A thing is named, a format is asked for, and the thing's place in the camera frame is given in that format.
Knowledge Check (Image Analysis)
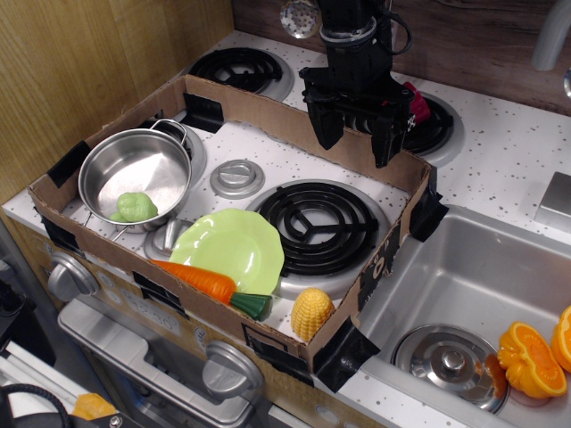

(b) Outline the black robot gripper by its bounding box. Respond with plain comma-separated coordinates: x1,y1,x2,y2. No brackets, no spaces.
300,27,414,169

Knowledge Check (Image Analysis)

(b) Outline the orange toy carrot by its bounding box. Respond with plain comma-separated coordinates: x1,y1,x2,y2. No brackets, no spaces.
151,259,273,321

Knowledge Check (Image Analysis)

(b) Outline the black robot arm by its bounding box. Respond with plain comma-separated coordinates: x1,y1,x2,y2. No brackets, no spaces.
300,1,414,169

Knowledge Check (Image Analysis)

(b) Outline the light green plastic plate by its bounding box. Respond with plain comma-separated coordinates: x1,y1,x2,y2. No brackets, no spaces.
170,209,285,295

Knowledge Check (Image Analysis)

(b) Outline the red toy bell pepper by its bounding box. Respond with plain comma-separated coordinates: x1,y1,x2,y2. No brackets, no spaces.
403,82,431,125

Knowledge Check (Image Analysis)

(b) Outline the back right black burner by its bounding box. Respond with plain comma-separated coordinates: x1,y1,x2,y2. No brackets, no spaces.
343,94,455,156

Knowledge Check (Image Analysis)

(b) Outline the black burner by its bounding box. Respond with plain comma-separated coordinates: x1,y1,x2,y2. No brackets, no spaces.
343,94,455,156
249,180,389,276
188,47,284,94

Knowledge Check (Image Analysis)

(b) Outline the front right black burner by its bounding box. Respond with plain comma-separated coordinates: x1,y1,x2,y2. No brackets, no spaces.
249,180,389,276

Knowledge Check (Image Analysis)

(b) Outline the back left black burner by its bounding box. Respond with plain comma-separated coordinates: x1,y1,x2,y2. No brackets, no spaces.
188,47,284,94

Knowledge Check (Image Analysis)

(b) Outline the hanging perforated ladle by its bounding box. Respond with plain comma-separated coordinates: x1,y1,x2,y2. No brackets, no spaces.
279,0,321,39

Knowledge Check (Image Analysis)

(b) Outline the silver centre stove knob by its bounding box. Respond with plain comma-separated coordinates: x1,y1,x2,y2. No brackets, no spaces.
210,159,265,200

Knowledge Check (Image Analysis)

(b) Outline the silver stove knob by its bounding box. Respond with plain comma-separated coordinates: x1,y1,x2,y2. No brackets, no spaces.
143,218,193,261
210,159,265,200

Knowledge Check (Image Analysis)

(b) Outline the steel sink basin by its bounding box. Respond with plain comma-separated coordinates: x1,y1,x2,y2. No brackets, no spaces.
347,207,570,427

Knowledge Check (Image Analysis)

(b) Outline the yellow toy corn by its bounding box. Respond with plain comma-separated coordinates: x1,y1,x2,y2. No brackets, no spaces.
290,288,335,342

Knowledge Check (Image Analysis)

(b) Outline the small steel pot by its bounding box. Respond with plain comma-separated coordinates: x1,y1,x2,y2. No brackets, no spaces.
78,119,192,235

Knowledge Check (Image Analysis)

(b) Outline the cardboard fence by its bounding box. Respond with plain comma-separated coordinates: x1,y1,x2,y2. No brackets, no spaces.
29,76,446,391

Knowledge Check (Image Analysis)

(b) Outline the silver faucet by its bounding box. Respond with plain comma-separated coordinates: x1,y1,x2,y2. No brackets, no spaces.
531,0,570,71

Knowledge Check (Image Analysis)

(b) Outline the silver front stove knob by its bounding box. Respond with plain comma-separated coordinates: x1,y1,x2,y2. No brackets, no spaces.
143,218,193,261

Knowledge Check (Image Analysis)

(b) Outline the green toy vegetable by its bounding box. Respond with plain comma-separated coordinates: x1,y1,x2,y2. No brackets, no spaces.
110,193,158,223

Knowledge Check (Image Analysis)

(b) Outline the steel pot lid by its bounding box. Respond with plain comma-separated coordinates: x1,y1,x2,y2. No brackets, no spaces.
391,324,509,414

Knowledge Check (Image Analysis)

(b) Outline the right oven dial knob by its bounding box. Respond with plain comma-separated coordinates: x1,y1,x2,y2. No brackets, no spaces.
202,341,264,399

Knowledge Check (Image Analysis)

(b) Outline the oven dial knob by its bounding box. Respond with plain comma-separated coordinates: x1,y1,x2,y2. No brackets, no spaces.
202,341,264,399
47,251,99,302

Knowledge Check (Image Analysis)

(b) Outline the orange toy pumpkin slice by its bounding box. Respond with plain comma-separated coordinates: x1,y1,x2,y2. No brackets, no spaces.
497,322,567,399

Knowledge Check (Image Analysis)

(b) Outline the orange toy fruit half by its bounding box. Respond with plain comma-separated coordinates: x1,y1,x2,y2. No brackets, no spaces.
551,306,571,373

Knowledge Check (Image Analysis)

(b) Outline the left oven dial knob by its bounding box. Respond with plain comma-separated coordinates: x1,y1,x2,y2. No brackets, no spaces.
47,251,99,302

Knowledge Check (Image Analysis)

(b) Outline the silver oven door handle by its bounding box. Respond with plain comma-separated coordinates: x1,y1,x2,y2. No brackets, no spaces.
58,300,255,427

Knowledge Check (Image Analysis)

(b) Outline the black cable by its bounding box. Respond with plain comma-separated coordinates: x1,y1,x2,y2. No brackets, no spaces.
0,383,72,428

